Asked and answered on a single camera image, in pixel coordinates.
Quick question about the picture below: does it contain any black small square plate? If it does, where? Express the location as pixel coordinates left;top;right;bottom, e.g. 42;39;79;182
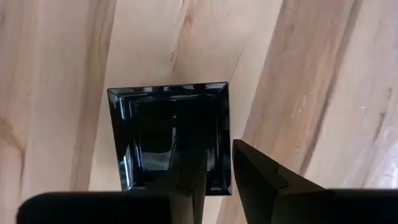
106;81;233;197

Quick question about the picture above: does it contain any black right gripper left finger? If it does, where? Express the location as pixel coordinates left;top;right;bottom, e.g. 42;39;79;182
17;139;208;224

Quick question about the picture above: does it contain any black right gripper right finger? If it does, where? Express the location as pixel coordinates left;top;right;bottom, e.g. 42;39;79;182
232;138;398;224

